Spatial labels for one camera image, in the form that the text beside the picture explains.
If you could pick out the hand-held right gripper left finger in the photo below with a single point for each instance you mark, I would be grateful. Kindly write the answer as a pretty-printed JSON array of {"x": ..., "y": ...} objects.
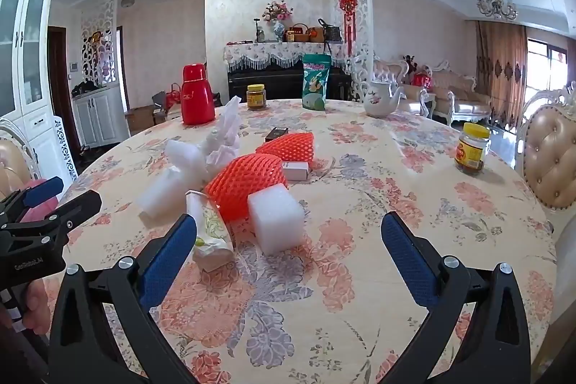
[{"x": 168, "y": 262}]

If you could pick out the white perforated panel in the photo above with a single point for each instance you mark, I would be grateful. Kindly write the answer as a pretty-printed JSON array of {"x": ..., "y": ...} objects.
[{"x": 65, "y": 148}]

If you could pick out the black upright piano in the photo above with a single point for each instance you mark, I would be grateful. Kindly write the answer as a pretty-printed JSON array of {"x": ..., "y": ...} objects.
[{"x": 288, "y": 80}]

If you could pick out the white floral teapot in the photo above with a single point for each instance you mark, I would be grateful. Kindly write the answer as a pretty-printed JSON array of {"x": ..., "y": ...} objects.
[{"x": 380, "y": 98}]

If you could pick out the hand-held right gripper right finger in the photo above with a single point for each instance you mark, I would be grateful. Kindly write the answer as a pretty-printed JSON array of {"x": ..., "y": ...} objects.
[{"x": 409, "y": 262}]

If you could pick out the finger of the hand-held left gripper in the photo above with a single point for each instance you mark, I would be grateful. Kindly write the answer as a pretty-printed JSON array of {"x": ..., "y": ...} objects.
[
  {"x": 42, "y": 188},
  {"x": 76, "y": 206}
]

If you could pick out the white carved lattice screen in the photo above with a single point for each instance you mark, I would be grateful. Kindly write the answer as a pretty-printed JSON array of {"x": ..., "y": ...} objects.
[
  {"x": 351, "y": 24},
  {"x": 100, "y": 40}
]

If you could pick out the brown woven basket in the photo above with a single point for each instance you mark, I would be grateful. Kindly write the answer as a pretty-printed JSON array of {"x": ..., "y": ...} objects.
[{"x": 298, "y": 32}]

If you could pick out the small white box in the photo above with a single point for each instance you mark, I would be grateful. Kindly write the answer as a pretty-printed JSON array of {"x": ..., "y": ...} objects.
[{"x": 297, "y": 170}]

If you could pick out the glass balcony door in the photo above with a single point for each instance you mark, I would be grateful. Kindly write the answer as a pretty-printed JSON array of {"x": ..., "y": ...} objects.
[{"x": 546, "y": 64}]

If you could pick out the clear plastic bag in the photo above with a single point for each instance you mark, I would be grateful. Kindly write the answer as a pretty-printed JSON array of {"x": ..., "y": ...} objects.
[{"x": 225, "y": 127}]

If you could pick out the orange foam fruit net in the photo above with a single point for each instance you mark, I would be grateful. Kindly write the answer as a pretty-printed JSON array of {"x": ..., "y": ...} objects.
[
  {"x": 238, "y": 186},
  {"x": 290, "y": 145}
]

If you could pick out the vase of pink flowers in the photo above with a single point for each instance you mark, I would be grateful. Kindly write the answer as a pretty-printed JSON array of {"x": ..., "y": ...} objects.
[{"x": 278, "y": 17}]

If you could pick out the floral tablecloth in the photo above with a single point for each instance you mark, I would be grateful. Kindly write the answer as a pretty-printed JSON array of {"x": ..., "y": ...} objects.
[{"x": 360, "y": 231}]

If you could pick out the lace-fringed floral piano cover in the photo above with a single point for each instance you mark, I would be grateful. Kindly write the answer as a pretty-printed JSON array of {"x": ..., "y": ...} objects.
[{"x": 279, "y": 51}]

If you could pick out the low white cabinet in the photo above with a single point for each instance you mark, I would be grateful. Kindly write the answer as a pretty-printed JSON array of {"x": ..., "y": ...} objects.
[{"x": 96, "y": 114}]

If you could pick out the grey bag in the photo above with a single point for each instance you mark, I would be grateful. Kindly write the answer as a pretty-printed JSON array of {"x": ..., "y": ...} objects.
[{"x": 158, "y": 98}]

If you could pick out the yellow-lidded glass jar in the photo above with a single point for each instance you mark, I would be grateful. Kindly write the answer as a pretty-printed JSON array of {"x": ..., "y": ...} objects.
[
  {"x": 471, "y": 150},
  {"x": 256, "y": 97}
]

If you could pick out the tall white cabinet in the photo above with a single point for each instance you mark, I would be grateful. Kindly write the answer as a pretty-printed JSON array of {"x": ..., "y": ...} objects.
[{"x": 24, "y": 64}]

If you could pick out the black bag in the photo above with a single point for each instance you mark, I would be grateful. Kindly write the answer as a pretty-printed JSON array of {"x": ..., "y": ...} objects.
[{"x": 85, "y": 87}]

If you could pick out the green snack bag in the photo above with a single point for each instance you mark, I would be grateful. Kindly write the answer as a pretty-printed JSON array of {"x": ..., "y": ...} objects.
[{"x": 317, "y": 82}]

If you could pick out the dark table ornament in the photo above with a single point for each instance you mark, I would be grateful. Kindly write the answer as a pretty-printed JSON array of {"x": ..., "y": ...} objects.
[{"x": 257, "y": 31}]

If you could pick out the white carved armchair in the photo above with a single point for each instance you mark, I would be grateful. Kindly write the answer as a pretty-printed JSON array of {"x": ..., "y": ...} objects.
[{"x": 389, "y": 71}]

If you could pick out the floral paper packet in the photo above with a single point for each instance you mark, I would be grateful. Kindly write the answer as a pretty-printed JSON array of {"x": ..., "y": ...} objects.
[{"x": 209, "y": 231}]

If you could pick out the cardboard box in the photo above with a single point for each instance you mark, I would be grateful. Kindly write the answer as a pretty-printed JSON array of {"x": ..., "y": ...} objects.
[{"x": 139, "y": 116}]

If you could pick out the dark patterned handbag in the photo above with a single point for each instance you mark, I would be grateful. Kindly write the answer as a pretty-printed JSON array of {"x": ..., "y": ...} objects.
[{"x": 330, "y": 32}]

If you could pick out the brown patterned curtain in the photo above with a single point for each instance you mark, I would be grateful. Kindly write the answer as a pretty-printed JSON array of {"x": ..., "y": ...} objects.
[{"x": 501, "y": 73}]

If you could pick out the white foam piece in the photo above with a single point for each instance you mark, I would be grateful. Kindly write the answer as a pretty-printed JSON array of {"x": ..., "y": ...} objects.
[{"x": 157, "y": 195}]

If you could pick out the person's left hand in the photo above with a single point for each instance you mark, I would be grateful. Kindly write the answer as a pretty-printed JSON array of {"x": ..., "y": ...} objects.
[{"x": 38, "y": 305}]

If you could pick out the red bag on sofa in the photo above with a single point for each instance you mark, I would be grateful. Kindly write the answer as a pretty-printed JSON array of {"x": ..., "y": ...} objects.
[{"x": 420, "y": 79}]

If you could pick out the small black box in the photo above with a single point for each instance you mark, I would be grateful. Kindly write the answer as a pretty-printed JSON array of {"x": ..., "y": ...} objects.
[{"x": 275, "y": 134}]

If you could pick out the white carved sofa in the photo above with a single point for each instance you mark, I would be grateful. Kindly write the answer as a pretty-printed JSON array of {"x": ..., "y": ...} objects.
[{"x": 454, "y": 89}]

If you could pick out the red thermos flask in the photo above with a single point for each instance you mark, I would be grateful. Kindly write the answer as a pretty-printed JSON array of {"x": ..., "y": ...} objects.
[{"x": 195, "y": 96}]

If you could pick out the red knot ornament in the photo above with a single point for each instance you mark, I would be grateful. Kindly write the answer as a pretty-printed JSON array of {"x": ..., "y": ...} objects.
[{"x": 347, "y": 6}]

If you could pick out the crystal chandelier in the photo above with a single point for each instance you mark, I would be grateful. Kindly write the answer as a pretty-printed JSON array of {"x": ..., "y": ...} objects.
[{"x": 496, "y": 4}]

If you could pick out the red gift bag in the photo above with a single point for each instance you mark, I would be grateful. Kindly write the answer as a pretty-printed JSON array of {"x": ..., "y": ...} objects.
[{"x": 173, "y": 96}]

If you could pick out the beige tufted dining chair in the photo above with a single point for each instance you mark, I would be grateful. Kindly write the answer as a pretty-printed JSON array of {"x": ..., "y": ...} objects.
[
  {"x": 9, "y": 159},
  {"x": 549, "y": 154}
]

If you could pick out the white foam cube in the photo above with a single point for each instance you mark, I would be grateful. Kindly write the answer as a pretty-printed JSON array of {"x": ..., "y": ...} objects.
[{"x": 275, "y": 218}]

